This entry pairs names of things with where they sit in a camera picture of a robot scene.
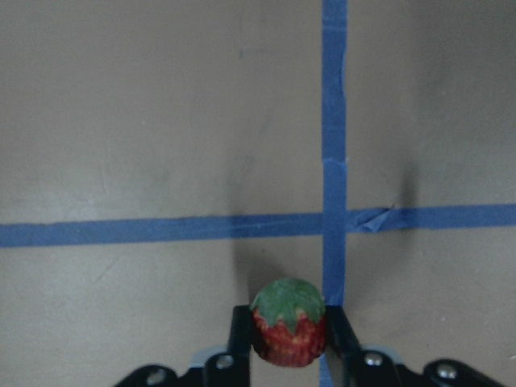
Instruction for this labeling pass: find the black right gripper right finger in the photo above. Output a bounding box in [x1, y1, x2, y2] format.
[325, 306, 362, 387]

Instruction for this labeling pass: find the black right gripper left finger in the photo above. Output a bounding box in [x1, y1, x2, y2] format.
[227, 305, 252, 387]

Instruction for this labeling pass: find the red strawberry green top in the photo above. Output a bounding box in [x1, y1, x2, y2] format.
[250, 277, 326, 368]

